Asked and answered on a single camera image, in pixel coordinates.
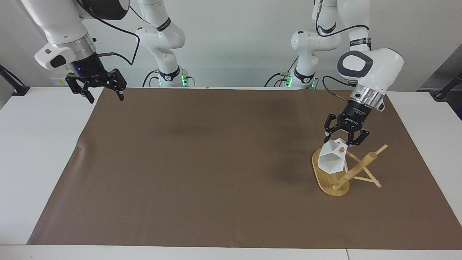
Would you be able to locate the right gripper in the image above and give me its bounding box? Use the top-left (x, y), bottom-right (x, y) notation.
top-left (65, 53), bottom-right (127, 104)

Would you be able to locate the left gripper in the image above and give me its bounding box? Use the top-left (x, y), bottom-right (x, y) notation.
top-left (323, 100), bottom-right (372, 147)

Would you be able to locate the white faceted cup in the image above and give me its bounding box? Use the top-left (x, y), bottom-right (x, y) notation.
top-left (318, 138), bottom-right (348, 173)

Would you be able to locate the wooden cup rack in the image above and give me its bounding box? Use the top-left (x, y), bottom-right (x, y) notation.
top-left (311, 144), bottom-right (388, 197)

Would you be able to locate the black stand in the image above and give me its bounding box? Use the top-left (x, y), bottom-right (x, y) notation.
top-left (0, 64), bottom-right (30, 96)
top-left (433, 72), bottom-right (462, 100)

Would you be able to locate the black cable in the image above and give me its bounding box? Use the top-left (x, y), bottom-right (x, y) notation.
top-left (75, 0), bottom-right (157, 66)
top-left (322, 75), bottom-right (358, 101)

